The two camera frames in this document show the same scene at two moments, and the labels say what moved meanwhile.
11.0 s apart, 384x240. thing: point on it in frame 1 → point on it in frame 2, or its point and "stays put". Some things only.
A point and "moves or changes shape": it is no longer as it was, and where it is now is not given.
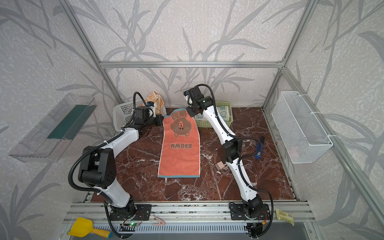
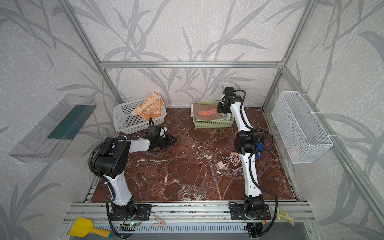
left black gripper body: [157, 120] → [163, 141]
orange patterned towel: [156, 97] stays put
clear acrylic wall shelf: [48, 140] stays put
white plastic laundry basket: [122, 112] stays put
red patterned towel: [179, 155] moves or changes shape
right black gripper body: [190, 110] → [223, 108]
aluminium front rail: [195, 213] stays put
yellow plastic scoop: [82, 227] stays put
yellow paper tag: [281, 215] stays put
